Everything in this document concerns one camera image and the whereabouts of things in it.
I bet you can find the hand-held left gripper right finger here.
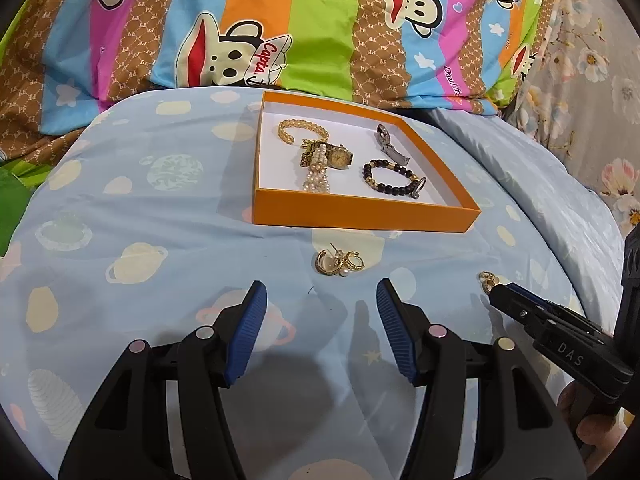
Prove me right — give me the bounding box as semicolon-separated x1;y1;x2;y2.
376;278;588;480

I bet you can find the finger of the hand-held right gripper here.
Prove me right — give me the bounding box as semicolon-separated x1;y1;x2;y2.
488;282;602;344

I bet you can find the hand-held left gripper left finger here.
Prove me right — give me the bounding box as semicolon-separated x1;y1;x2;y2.
57;280;268;480

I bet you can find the gold pearl hoop earring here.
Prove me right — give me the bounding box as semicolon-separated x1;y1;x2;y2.
337;250;366;279

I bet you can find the gold white-stone earring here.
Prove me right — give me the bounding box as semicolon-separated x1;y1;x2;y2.
315;243;341;277

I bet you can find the orange shallow cardboard box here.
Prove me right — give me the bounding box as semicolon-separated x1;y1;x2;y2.
251;90;482;234

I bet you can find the black bead bracelet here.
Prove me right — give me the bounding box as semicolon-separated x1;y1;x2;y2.
362;158;421;196

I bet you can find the white pearl bracelet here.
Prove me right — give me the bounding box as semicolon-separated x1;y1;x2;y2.
300;157;332;195

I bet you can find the silver metal watch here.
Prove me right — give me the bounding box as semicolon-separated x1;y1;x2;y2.
375;124;429;201

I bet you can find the gold link watch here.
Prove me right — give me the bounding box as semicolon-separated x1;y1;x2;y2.
299;141;355;170

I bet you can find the gold braided bangle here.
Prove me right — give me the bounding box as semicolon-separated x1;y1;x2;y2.
277;118;330;145

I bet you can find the person's right hand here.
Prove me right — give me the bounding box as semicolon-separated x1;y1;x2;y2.
556;382;633;449

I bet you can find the grey-blue quilt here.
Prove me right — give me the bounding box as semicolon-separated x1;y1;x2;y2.
425;107;626;311

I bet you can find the light blue planet-print sheet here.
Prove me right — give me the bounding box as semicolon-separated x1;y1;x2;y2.
0;85;626;480

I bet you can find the grey floral pillow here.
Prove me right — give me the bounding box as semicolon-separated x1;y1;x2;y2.
500;0;640;241

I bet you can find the striped monkey-print blanket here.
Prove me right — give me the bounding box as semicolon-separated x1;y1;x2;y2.
0;0;561;161

